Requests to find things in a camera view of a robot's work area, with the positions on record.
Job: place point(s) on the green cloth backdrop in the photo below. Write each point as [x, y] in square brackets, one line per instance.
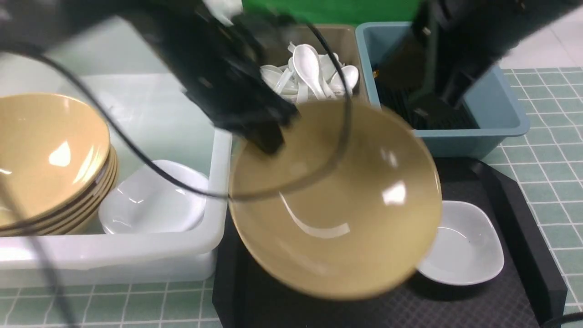
[351, 12]

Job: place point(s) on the stack of tan bowls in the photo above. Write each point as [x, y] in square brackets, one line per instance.
[57, 160]

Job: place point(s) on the large translucent white tub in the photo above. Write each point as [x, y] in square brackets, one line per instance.
[149, 105]

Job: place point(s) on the olive brown spoon bin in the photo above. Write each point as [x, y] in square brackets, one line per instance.
[342, 41]

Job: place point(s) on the pile of white spoons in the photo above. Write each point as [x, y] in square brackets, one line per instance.
[309, 75]

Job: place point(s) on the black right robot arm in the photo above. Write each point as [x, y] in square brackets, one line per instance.
[506, 21]

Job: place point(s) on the bundle of black chopsticks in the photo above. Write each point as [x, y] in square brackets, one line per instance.
[396, 100]

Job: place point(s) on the white square sauce dish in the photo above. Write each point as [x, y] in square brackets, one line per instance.
[466, 250]

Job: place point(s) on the black serving tray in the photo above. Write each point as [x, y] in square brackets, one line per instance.
[528, 291]

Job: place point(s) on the blue chopstick bin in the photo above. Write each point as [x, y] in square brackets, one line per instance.
[491, 101]

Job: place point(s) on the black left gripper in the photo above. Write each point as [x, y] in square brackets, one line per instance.
[218, 63]

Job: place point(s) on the tan noodle bowl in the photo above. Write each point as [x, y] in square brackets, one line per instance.
[362, 229]

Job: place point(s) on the white square dishes in tub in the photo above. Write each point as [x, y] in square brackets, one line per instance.
[146, 203]

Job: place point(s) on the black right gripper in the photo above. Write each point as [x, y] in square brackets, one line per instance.
[439, 66]

